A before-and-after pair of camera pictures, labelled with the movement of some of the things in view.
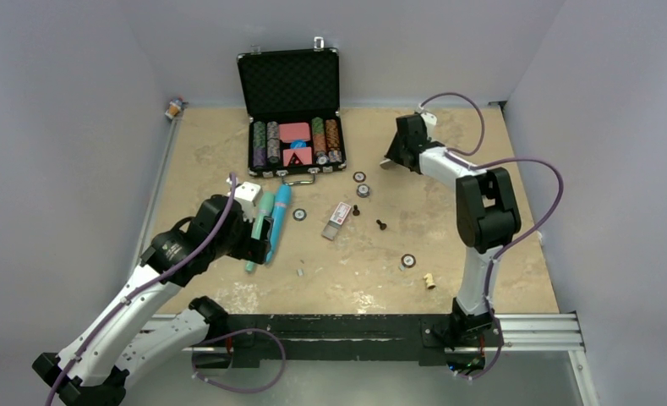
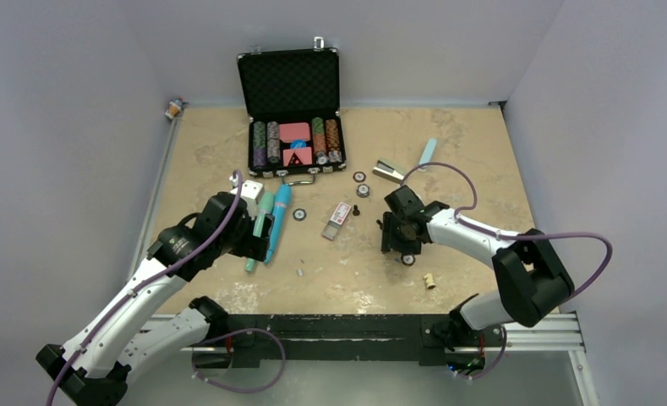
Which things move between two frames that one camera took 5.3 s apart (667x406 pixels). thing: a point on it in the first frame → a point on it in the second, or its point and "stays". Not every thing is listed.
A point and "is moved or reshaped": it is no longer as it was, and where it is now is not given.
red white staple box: (336, 221) stays
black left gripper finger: (259, 248) stays
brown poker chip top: (359, 177) stays
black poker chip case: (292, 99) stays
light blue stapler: (389, 164) is moved or reshaped
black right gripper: (393, 152) → (390, 240)
